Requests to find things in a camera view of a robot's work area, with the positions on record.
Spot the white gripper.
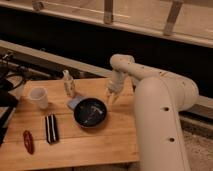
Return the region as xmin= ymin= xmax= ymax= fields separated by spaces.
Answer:
xmin=106 ymin=70 xmax=126 ymax=104

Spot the dark ceramic bowl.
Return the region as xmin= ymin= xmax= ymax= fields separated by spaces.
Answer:
xmin=74 ymin=98 xmax=107 ymax=128

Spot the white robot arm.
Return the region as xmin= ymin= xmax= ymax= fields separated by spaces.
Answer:
xmin=106 ymin=54 xmax=199 ymax=171

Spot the blue sponge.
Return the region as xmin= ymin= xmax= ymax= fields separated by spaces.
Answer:
xmin=67 ymin=96 xmax=84 ymax=110

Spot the small clear bottle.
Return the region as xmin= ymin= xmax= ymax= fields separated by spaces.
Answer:
xmin=63 ymin=70 xmax=75 ymax=98

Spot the black white striped block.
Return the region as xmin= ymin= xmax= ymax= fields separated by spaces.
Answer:
xmin=45 ymin=114 xmax=59 ymax=144

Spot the translucent plastic cup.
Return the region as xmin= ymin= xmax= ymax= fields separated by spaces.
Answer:
xmin=28 ymin=87 xmax=49 ymax=110

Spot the red brown hair clip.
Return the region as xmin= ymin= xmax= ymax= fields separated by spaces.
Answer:
xmin=23 ymin=130 xmax=34 ymax=154

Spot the metal window bracket centre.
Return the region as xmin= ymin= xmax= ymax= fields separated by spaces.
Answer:
xmin=103 ymin=0 xmax=113 ymax=24

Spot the metal window bracket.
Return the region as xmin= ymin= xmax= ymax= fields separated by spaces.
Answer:
xmin=32 ymin=0 xmax=44 ymax=11
xmin=163 ymin=0 xmax=183 ymax=36
xmin=103 ymin=0 xmax=113 ymax=24

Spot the black equipment with cables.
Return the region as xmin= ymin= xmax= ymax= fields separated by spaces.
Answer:
xmin=0 ymin=51 xmax=51 ymax=146

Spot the metal window bracket right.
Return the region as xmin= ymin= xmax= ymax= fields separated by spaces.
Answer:
xmin=163 ymin=0 xmax=183 ymax=36

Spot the metal window bracket left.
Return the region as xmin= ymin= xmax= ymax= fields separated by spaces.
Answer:
xmin=32 ymin=0 xmax=44 ymax=11

